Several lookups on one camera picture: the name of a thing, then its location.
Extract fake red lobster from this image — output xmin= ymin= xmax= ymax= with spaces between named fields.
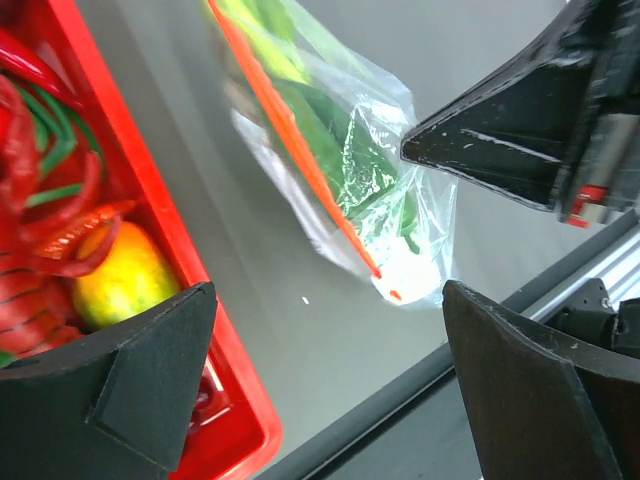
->
xmin=1 ymin=29 xmax=136 ymax=363

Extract fake mango yellow green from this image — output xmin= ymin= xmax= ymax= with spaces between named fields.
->
xmin=72 ymin=221 xmax=181 ymax=329

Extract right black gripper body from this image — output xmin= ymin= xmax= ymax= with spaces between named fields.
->
xmin=553 ymin=1 xmax=639 ymax=228

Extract red plastic tray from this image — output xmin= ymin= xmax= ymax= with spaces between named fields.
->
xmin=0 ymin=0 xmax=284 ymax=480

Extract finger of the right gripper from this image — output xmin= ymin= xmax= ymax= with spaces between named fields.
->
xmin=401 ymin=1 xmax=605 ymax=210

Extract clear orange zip bag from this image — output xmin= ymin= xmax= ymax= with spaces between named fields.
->
xmin=202 ymin=0 xmax=459 ymax=314

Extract fake green cucumber in bag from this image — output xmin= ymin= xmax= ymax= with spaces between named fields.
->
xmin=249 ymin=0 xmax=421 ymax=251

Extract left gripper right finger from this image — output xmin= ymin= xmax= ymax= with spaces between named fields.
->
xmin=443 ymin=281 xmax=639 ymax=479

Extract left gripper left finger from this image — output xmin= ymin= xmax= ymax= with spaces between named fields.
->
xmin=1 ymin=282 xmax=217 ymax=479

